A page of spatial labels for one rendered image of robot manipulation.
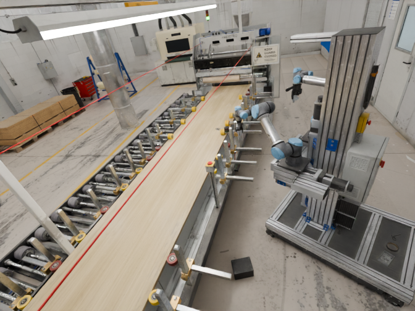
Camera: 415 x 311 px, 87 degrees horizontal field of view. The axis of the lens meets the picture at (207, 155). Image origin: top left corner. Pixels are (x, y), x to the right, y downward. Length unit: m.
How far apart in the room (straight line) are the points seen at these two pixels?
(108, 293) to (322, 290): 1.84
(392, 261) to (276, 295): 1.06
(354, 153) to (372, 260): 1.07
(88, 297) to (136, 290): 0.32
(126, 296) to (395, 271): 2.17
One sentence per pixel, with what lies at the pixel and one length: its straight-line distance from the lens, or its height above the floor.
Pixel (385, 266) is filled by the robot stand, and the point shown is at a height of 0.21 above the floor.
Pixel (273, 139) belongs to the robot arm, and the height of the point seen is 1.30.
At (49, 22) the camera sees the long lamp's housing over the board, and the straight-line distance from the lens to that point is 1.15.
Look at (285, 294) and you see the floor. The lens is 2.52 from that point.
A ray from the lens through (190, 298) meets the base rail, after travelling 1.78.
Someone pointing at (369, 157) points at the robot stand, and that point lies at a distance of 1.99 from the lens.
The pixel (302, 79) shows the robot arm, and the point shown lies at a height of 1.62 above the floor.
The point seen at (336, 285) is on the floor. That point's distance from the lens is 2.65.
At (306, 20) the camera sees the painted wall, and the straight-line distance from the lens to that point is 10.96.
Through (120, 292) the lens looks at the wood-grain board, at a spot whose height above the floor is 0.90.
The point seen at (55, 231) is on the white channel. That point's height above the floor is 1.14.
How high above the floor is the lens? 2.30
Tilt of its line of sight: 33 degrees down
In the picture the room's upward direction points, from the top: 11 degrees counter-clockwise
